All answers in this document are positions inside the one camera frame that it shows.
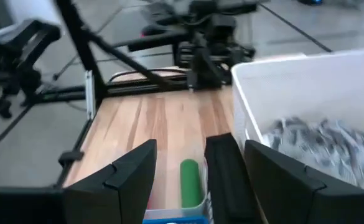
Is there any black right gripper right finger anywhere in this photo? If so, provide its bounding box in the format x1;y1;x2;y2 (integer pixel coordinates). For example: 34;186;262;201
243;139;364;224

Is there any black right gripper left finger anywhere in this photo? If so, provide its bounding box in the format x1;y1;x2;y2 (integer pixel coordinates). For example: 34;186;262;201
62;139;157;224

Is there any grey patterned cloth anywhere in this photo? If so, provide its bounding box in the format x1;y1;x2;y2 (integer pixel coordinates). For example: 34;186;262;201
261;116;364;193

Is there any green bandage roll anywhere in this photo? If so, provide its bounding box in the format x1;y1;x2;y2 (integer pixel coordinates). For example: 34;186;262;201
180;159;203;208

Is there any white plastic bin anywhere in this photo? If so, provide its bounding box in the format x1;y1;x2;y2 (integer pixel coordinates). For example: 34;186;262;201
230;47;364;194

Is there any clear plastic container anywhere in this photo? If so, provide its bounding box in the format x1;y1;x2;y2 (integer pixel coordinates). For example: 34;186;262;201
143;149;210;220

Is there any blue plastic tray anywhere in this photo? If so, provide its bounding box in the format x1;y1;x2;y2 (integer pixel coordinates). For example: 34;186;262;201
142;215;210;224

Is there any black first aid pouch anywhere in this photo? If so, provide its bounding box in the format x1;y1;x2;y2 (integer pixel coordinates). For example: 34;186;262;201
204;133;265;224

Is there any black mechanical equipment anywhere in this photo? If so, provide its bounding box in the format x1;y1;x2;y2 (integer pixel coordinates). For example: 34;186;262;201
0;19;62;119

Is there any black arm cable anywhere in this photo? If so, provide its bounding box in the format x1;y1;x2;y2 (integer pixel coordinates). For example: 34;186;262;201
109;67;188;83

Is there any black metal frame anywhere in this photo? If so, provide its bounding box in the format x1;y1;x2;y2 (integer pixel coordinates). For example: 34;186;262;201
19;0;232;190

